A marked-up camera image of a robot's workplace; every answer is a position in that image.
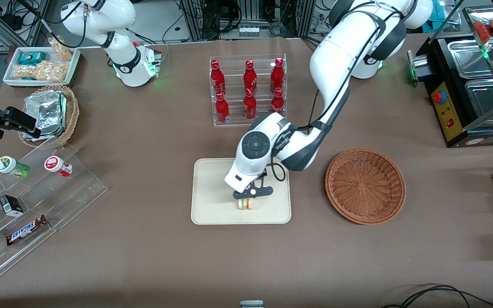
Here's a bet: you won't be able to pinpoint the cream rectangular tray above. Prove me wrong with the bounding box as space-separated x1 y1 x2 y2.
191 157 292 225

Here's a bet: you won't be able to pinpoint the white rectangular snack tray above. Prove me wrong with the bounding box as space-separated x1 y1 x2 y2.
3 46 81 88

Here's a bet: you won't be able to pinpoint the light tan wicker basket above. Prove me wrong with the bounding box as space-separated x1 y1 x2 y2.
17 84 80 148

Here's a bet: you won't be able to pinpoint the brown round wicker basket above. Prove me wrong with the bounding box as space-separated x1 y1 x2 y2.
325 148 407 226

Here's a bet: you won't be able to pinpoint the silver foil container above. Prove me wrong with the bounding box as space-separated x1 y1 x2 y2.
22 90 68 142

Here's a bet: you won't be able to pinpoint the green lid cup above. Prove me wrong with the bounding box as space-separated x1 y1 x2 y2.
0 156 31 179

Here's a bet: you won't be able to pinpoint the red lid cup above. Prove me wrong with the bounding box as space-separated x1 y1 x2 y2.
44 155 74 178

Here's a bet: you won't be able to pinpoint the large clear peanut bag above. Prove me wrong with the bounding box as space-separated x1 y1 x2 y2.
12 60 68 82

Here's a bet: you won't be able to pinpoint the clear acrylic bottle rack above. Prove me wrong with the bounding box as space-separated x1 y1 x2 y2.
209 53 288 127

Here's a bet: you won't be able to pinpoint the teal snack packet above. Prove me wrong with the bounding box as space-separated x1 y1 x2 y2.
17 51 47 66

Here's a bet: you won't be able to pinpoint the red cola bottle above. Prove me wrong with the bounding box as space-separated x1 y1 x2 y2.
270 88 285 115
243 88 258 121
215 92 231 124
210 59 226 96
270 58 285 92
243 60 258 92

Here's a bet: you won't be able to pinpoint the clear acrylic stepped display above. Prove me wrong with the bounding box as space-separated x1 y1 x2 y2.
0 137 109 290

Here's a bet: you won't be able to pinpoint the small black box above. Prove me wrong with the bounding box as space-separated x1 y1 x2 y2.
0 194 25 217

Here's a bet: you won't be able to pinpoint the small clear peanut bag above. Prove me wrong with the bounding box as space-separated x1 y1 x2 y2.
48 37 74 62

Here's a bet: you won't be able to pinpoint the snickers chocolate bar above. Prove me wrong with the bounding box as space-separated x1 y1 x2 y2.
6 214 50 246

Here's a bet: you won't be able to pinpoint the black food warmer machine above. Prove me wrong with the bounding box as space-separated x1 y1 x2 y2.
415 5 493 148

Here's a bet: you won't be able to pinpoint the small steel pan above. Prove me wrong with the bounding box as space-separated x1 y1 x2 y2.
447 39 493 80

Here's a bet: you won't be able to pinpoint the large steel pan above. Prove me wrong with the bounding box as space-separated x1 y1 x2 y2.
464 78 493 118

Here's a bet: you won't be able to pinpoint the teal paper packet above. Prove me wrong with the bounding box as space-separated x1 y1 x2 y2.
430 0 449 23

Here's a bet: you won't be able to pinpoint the red food pieces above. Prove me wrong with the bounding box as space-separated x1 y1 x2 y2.
472 18 493 44

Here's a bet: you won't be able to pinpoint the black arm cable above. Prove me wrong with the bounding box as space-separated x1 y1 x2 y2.
268 9 405 182

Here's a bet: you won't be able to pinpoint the steel cylinder with green ring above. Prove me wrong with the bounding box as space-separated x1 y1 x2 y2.
407 50 434 85

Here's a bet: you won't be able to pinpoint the black floor cable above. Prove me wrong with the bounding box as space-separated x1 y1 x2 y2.
380 284 493 308

